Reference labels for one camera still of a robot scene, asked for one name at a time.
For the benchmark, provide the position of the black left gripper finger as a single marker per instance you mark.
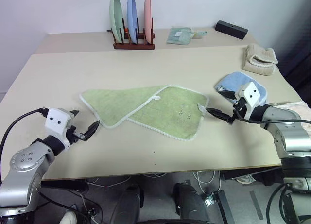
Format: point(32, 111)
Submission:
point(75, 112)
point(91, 130)

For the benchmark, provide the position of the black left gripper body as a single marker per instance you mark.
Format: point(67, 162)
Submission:
point(74, 136)

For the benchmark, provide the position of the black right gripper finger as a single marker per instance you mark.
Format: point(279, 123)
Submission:
point(218, 113)
point(230, 96)

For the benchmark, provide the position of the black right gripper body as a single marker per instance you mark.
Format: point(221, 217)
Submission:
point(240, 107)

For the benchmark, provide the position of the green towel with white trim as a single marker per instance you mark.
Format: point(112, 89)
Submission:
point(170, 112)

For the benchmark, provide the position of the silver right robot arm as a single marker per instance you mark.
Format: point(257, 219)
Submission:
point(289, 136)

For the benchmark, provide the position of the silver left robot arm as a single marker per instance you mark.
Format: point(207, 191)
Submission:
point(26, 165)

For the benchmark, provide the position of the blue cloth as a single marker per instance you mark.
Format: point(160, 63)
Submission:
point(233, 81)

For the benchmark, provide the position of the beige cloth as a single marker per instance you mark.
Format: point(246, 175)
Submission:
point(257, 61)

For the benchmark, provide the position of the white cloth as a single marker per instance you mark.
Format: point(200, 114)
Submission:
point(296, 106)

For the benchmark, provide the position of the long black box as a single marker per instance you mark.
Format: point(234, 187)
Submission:
point(230, 29)

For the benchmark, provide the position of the small light green cloth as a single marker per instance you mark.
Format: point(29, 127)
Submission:
point(200, 34)

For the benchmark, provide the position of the white sneaker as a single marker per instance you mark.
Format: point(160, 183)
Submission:
point(245, 179)

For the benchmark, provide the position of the teal folded cloth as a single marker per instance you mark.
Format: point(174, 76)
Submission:
point(179, 35)

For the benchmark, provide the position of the white rounded shoe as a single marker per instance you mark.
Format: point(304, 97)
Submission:
point(68, 218)

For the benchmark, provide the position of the dark rounded robot leg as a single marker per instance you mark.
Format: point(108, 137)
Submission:
point(189, 204)
point(128, 204)

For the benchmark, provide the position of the dark curtain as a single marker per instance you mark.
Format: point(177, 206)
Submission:
point(294, 39)

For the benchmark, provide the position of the dark wooden plate rack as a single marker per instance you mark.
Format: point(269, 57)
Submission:
point(133, 46)

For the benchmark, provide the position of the black table foot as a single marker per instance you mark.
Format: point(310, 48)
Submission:
point(224, 207)

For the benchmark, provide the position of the grey floor tape strip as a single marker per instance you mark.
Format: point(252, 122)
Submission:
point(257, 205)

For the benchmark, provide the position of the green plate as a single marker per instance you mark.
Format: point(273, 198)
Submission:
point(114, 17)

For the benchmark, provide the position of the blue plate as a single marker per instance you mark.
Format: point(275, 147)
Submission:
point(131, 16)

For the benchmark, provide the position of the pink plate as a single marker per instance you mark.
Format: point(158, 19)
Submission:
point(147, 17)

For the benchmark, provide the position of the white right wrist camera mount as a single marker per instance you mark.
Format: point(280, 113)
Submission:
point(251, 97)

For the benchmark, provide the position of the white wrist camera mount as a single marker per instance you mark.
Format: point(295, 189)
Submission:
point(251, 97)
point(57, 123)

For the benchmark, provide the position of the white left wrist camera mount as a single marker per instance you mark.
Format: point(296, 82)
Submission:
point(57, 123)

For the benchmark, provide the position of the black table frame bar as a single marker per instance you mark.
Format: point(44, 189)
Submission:
point(65, 185)
point(250, 173)

